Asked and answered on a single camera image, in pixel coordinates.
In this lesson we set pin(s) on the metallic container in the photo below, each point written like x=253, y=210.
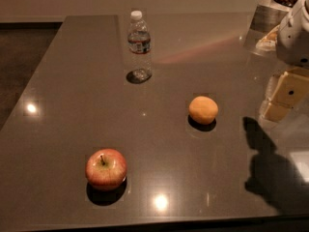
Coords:
x=268, y=14

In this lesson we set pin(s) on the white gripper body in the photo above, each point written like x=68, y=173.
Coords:
x=294, y=42

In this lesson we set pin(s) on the snack packet on counter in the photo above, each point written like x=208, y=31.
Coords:
x=268, y=42

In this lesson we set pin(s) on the orange fruit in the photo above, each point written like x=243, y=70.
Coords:
x=203, y=110

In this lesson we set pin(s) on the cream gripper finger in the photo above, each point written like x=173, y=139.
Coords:
x=269, y=109
x=292, y=87

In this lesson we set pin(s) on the clear plastic water bottle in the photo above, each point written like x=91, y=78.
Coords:
x=140, y=45

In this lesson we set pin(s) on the red yellow apple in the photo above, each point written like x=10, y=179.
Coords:
x=106, y=169

